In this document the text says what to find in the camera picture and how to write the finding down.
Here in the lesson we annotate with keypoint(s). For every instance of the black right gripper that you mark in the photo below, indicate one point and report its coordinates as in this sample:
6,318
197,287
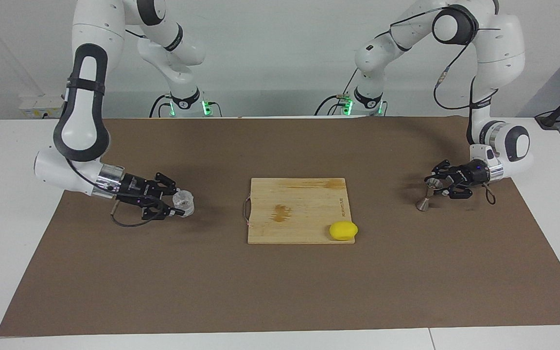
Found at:
136,187

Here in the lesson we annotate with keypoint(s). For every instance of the yellow lemon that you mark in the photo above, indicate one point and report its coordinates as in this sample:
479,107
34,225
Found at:
343,231

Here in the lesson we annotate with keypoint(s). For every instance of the clear glass cup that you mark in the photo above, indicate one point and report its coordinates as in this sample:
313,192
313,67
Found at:
185,201

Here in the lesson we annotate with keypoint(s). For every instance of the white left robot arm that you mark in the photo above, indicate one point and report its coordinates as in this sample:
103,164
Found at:
498,48

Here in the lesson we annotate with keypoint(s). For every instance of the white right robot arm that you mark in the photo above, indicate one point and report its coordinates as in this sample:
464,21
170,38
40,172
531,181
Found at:
85,97

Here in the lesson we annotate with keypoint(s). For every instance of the brown table mat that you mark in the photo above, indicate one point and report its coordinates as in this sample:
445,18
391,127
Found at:
163,282

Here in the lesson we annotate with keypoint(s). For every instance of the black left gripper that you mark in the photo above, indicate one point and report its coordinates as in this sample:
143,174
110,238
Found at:
467,177

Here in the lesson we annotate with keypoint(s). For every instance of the steel double jigger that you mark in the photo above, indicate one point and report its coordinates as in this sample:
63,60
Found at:
426,201

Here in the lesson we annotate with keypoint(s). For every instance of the bamboo cutting board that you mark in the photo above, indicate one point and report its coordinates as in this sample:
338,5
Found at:
299,194

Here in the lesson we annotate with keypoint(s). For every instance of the white wall power strip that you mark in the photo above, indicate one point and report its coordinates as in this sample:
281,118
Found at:
42,104

